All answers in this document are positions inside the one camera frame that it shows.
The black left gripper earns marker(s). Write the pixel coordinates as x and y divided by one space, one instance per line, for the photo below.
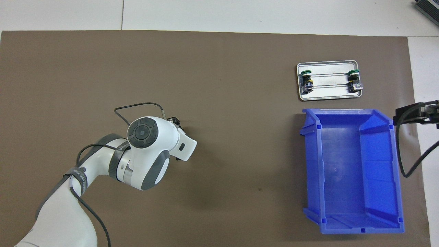
175 121

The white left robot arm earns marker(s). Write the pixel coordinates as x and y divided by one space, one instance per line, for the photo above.
147 151

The brown table mat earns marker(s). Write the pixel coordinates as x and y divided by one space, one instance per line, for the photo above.
240 85

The thin metal rod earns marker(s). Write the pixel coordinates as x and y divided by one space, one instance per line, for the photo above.
331 86
329 74

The silver metal tray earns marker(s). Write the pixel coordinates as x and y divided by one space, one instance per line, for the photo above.
329 79

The blue plastic storage bin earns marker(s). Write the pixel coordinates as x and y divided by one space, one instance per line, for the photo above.
343 171

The green push button switch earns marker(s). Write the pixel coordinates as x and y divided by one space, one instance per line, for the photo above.
307 83
355 82

